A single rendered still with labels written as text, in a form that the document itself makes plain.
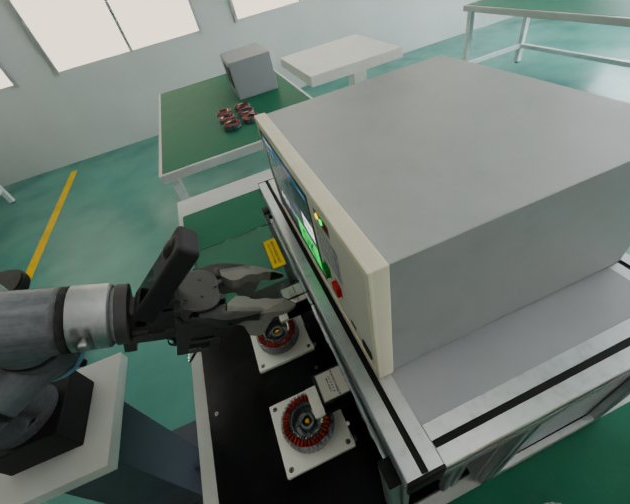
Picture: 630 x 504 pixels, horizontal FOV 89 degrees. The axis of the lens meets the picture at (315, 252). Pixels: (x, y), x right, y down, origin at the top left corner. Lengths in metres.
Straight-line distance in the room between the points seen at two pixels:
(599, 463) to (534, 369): 0.42
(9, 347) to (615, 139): 0.65
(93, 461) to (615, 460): 1.10
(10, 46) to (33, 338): 4.95
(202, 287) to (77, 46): 4.79
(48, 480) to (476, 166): 1.10
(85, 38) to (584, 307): 5.04
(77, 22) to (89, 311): 4.77
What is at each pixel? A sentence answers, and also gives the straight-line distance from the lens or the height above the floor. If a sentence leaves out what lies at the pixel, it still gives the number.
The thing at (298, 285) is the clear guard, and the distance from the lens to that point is 0.61.
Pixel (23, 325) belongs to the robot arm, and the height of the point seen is 1.31.
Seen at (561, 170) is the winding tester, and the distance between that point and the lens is 0.40.
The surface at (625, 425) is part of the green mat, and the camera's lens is 0.92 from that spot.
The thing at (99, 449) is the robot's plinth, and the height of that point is 0.75.
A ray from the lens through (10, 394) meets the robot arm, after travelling 0.53.
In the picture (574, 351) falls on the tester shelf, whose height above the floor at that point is 1.11.
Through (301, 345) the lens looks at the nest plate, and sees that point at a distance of 0.87.
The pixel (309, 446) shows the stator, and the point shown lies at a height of 0.82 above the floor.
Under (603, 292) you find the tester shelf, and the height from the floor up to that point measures 1.11.
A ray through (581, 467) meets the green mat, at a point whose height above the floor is 0.75.
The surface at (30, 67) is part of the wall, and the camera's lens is 5.29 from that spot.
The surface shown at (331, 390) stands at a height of 0.92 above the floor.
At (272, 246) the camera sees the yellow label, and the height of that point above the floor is 1.07.
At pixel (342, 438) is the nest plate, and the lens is 0.77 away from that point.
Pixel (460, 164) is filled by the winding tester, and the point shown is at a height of 1.32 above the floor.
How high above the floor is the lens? 1.52
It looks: 43 degrees down
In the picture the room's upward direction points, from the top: 15 degrees counter-clockwise
